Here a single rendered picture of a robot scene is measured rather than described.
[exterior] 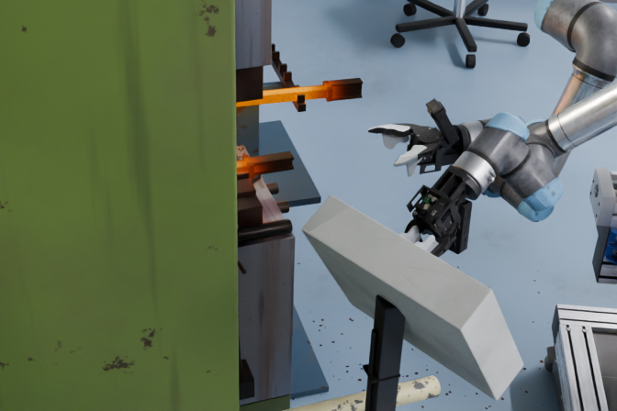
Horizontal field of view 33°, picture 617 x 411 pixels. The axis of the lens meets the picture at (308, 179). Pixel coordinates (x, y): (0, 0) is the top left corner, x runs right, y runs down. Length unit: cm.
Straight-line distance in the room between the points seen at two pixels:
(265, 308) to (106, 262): 62
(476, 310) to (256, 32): 63
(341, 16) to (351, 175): 148
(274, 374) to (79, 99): 103
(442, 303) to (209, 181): 40
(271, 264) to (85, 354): 52
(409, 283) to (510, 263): 204
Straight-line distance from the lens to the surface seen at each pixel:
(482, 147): 191
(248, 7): 180
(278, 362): 231
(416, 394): 219
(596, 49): 224
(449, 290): 157
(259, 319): 221
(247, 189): 211
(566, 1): 231
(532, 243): 374
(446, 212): 185
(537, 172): 195
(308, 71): 474
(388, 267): 162
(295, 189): 264
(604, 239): 272
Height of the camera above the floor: 216
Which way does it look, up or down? 33 degrees down
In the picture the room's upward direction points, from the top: 2 degrees clockwise
